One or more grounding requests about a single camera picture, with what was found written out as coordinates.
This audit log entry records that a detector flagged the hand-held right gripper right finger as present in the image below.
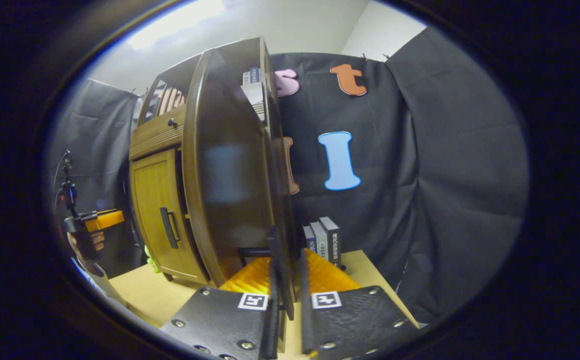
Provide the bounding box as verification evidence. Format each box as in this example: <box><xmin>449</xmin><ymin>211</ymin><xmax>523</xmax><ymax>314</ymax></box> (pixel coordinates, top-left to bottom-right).
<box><xmin>299</xmin><ymin>247</ymin><xmax>420</xmax><ymax>360</ymax></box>

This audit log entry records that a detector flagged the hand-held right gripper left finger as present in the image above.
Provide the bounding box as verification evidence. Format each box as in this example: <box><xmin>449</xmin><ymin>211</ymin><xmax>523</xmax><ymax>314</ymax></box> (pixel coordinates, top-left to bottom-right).
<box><xmin>161</xmin><ymin>256</ymin><xmax>281</xmax><ymax>360</ymax></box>

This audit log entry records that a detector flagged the wooden shoe cabinet door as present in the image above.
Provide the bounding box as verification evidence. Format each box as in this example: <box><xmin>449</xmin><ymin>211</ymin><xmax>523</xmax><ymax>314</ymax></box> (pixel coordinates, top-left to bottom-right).
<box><xmin>182</xmin><ymin>37</ymin><xmax>298</xmax><ymax>303</ymax></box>
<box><xmin>130</xmin><ymin>148</ymin><xmax>208</xmax><ymax>285</ymax></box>

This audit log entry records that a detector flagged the wooden double-door shoe cabinet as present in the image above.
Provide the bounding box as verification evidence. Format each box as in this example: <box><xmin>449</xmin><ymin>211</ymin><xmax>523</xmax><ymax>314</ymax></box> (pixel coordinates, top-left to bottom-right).
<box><xmin>129</xmin><ymin>52</ymin><xmax>270</xmax><ymax>286</ymax></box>

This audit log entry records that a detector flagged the green frog toy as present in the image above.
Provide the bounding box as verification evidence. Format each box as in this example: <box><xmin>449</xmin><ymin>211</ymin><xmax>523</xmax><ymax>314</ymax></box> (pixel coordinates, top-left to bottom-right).
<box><xmin>144</xmin><ymin>245</ymin><xmax>161</xmax><ymax>274</ymax></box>

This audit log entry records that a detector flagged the dark blue standing book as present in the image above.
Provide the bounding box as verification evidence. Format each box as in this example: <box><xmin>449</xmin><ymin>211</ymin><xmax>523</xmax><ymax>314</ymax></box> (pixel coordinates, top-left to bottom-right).
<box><xmin>302</xmin><ymin>225</ymin><xmax>318</xmax><ymax>256</ymax></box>

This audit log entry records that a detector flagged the black standing book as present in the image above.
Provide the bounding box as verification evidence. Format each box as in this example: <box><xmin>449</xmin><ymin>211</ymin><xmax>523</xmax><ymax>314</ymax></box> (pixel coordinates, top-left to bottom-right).
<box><xmin>319</xmin><ymin>216</ymin><xmax>343</xmax><ymax>267</ymax></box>

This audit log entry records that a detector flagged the wooden drawer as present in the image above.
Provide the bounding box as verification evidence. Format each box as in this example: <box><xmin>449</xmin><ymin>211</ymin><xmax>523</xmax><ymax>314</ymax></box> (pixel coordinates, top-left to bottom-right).
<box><xmin>131</xmin><ymin>107</ymin><xmax>186</xmax><ymax>146</ymax></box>

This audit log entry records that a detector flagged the row of pinkish books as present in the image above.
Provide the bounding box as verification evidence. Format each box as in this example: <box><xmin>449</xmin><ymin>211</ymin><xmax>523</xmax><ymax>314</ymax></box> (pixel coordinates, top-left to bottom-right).
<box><xmin>157</xmin><ymin>86</ymin><xmax>186</xmax><ymax>116</ymax></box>

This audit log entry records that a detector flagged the black backdrop cloth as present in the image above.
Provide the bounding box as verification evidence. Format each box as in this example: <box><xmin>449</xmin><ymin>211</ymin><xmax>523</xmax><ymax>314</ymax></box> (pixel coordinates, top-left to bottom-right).
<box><xmin>50</xmin><ymin>27</ymin><xmax>529</xmax><ymax>326</ymax></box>

